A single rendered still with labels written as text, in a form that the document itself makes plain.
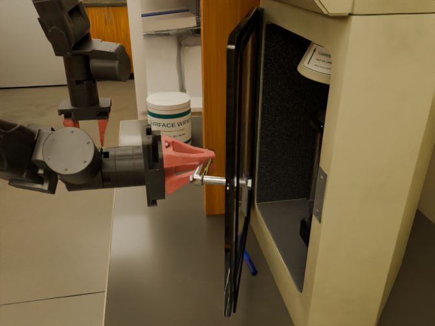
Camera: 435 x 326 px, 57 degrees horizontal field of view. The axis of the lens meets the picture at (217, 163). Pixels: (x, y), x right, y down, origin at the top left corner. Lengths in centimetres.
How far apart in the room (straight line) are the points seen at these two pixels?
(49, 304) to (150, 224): 131
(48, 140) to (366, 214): 39
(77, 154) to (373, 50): 34
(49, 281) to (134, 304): 157
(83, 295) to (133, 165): 164
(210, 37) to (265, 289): 46
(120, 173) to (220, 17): 36
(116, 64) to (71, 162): 35
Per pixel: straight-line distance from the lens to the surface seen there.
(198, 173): 53
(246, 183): 51
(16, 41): 553
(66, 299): 215
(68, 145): 49
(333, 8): 42
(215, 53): 77
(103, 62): 80
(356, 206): 52
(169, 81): 182
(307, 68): 57
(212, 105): 80
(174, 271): 78
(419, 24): 47
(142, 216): 93
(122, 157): 55
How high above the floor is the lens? 146
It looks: 27 degrees down
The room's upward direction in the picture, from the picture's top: straight up
